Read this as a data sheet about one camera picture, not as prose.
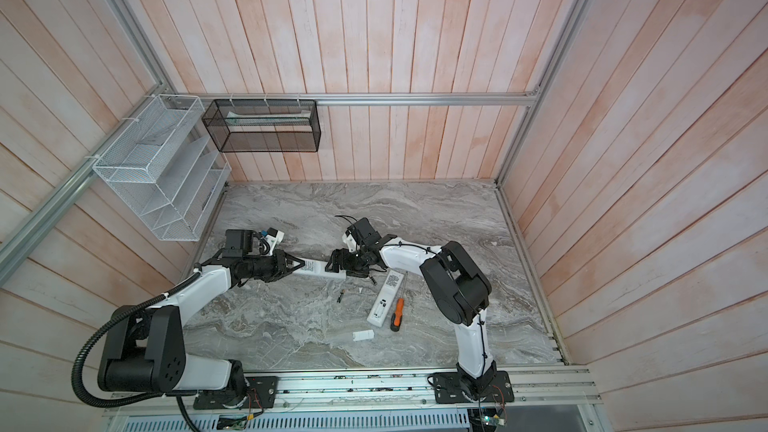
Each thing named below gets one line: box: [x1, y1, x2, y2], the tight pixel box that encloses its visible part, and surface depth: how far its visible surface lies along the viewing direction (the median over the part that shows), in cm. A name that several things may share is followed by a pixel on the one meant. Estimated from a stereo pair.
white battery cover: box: [352, 329, 375, 341], surface depth 85 cm
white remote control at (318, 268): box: [292, 259, 347, 279], surface depth 88 cm
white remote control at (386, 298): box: [366, 270, 405, 328], surface depth 90 cm
